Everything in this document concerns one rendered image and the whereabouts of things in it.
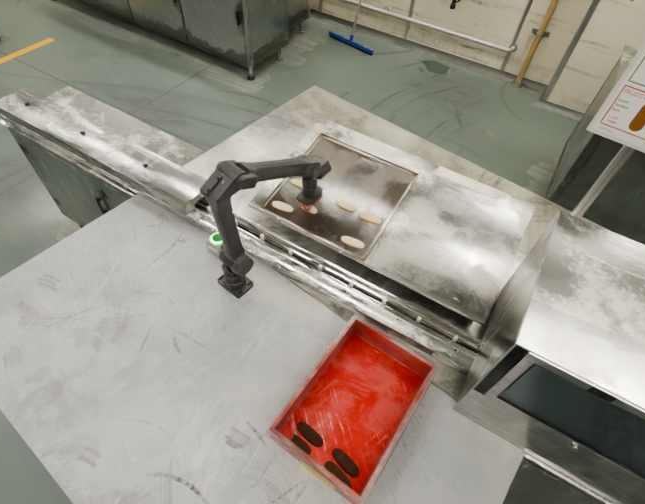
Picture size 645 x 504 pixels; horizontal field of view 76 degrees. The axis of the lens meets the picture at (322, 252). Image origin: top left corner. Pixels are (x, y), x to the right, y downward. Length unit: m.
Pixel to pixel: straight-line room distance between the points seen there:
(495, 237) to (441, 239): 0.21
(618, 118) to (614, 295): 0.79
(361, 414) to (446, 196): 0.96
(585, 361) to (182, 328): 1.22
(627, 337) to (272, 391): 1.00
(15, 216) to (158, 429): 2.33
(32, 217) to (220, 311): 2.09
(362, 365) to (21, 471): 1.69
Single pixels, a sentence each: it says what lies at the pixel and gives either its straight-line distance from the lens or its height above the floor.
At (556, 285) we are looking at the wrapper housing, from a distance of 1.24.
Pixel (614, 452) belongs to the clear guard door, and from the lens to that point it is 1.38.
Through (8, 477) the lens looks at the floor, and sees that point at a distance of 2.55.
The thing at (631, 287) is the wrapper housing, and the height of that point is 1.30.
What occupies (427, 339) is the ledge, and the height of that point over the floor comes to 0.86.
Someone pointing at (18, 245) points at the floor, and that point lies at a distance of 3.29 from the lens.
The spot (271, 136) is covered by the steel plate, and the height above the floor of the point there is 0.82.
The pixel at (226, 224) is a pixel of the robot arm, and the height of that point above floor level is 1.19.
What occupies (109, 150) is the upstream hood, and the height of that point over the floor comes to 0.92.
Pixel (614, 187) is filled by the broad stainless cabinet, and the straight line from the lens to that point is 3.03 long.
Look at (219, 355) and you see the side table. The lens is 1.50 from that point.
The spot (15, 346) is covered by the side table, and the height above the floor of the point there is 0.82.
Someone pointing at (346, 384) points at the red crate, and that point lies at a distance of 1.44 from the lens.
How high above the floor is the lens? 2.17
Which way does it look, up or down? 52 degrees down
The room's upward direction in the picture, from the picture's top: 5 degrees clockwise
